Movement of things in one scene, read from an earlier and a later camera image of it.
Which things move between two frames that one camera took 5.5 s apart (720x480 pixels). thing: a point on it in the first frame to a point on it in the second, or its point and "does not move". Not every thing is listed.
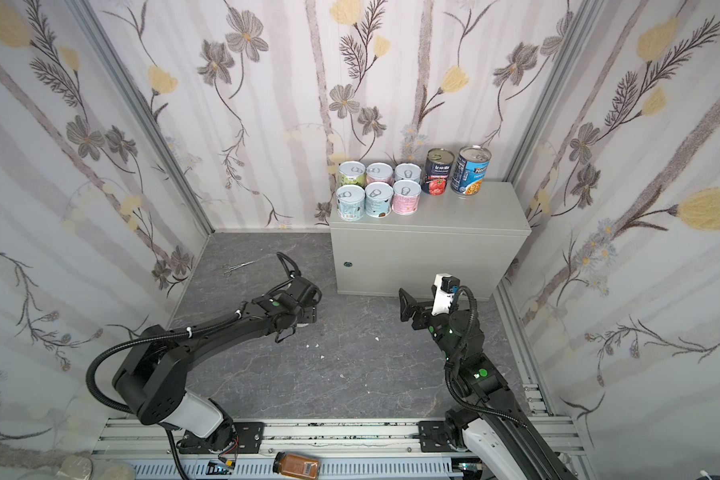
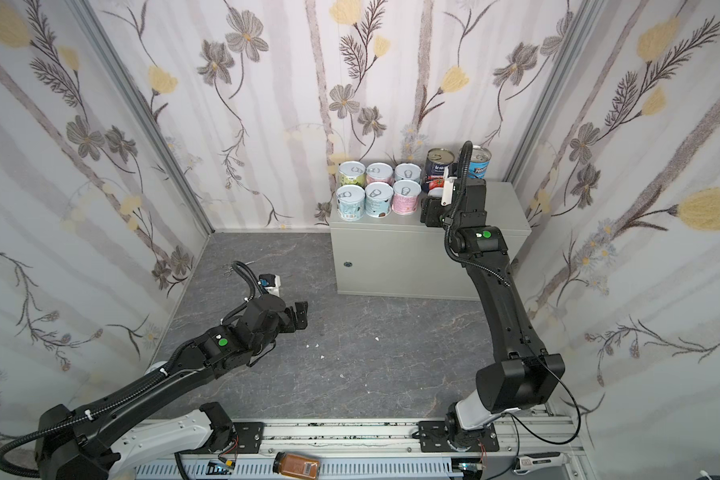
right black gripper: [419, 314] to [432, 209]
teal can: [350, 202] does not move
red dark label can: [437, 171] does not move
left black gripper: [303, 294] to [299, 315]
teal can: [408, 172] does not move
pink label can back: [406, 195] does not move
